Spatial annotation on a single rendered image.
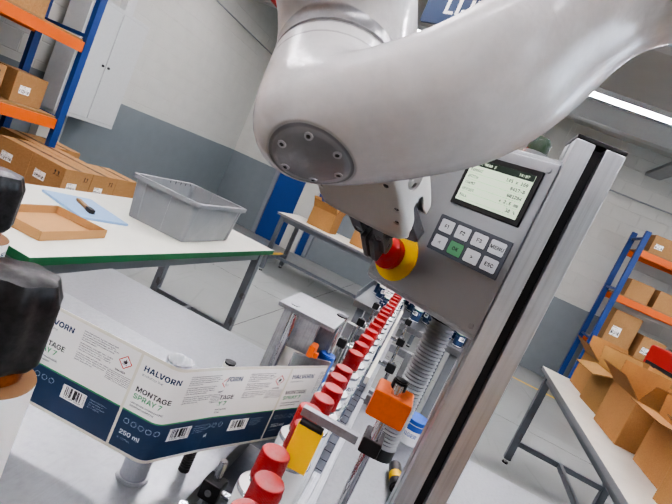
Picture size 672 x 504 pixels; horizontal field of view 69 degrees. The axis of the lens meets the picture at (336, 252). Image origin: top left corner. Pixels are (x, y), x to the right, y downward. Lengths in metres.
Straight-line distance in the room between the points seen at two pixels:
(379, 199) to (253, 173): 8.57
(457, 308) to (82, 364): 0.51
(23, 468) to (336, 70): 0.67
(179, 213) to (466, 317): 2.12
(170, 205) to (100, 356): 1.84
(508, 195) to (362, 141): 0.28
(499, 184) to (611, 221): 7.83
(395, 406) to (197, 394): 0.32
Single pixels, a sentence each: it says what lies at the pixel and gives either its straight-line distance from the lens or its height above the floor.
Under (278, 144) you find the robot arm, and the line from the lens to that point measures 0.26.
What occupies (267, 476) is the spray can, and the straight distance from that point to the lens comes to 0.53.
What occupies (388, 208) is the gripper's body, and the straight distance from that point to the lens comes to 0.41.
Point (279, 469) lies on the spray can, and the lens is 0.56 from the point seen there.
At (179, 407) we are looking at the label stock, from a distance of 0.73.
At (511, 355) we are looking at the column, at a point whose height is 1.29.
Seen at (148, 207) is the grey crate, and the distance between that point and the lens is 2.61.
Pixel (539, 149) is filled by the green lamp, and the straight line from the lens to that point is 0.53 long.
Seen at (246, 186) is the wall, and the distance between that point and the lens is 8.99.
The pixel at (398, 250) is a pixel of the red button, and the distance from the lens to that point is 0.53.
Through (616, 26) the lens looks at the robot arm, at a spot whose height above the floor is 1.48.
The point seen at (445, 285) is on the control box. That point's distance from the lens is 0.51.
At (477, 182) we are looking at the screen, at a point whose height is 1.43.
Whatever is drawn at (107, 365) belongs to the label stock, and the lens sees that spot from 0.74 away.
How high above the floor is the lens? 1.37
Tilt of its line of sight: 7 degrees down
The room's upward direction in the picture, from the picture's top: 24 degrees clockwise
